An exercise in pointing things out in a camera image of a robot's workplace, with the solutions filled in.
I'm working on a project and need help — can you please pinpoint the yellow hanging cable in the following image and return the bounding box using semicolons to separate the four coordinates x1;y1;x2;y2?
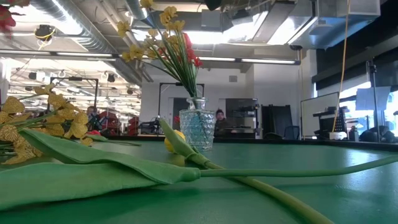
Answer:
331;0;351;134

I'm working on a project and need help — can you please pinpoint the person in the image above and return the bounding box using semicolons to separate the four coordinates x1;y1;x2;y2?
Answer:
213;108;233;138

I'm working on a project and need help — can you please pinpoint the black light stand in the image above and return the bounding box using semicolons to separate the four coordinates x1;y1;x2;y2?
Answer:
366;58;382;142

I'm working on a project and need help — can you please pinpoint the green table mat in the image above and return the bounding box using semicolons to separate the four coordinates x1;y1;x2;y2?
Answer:
0;140;398;224

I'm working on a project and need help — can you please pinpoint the silver ceiling duct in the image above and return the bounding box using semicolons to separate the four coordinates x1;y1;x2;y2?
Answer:
29;0;144;85

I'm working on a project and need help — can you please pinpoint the yellow artificial tulip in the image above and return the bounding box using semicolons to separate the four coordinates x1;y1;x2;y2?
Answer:
0;128;398;213
159;117;335;224

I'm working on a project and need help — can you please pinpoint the yellow artificial blossom bunch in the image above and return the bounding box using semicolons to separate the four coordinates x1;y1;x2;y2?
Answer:
116;0;203;99
0;83;94;166

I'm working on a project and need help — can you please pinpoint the clear textured glass vase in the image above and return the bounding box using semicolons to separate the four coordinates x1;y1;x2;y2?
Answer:
178;96;216;152

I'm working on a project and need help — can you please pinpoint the dark office chair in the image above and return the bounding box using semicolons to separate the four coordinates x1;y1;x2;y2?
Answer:
283;124;301;140

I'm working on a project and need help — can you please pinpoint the red artificial flower bunch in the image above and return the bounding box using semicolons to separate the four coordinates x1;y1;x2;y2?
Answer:
157;32;205;68

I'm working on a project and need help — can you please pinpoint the long ceiling light bar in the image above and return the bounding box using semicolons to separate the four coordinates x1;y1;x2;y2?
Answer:
0;49;119;62
198;55;301;65

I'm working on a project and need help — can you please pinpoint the white whiteboard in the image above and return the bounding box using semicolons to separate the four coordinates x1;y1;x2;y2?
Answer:
300;91;340;139

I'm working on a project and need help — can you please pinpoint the black aluminium table frame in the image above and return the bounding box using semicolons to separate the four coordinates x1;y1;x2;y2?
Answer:
104;134;398;153

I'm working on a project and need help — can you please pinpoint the black ceiling camera dome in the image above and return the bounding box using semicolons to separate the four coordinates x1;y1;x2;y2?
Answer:
34;24;57;41

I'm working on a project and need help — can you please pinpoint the black machine cabinet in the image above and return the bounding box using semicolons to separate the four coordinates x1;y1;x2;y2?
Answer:
225;98;261;138

